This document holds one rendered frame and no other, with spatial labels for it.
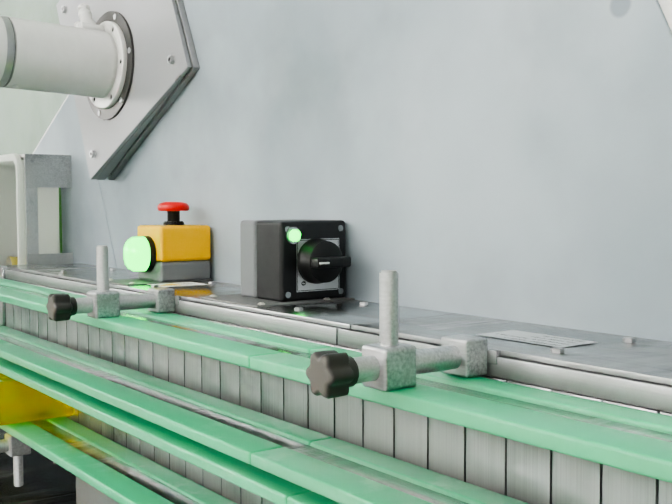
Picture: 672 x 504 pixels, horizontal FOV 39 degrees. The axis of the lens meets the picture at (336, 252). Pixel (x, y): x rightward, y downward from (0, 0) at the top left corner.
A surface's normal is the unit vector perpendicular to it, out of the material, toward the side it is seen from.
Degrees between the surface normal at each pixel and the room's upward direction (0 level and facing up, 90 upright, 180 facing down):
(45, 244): 90
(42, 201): 90
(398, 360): 90
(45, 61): 92
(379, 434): 0
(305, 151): 0
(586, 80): 0
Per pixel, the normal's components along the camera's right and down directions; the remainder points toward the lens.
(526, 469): -0.80, 0.04
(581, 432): 0.00, -1.00
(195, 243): 0.59, 0.04
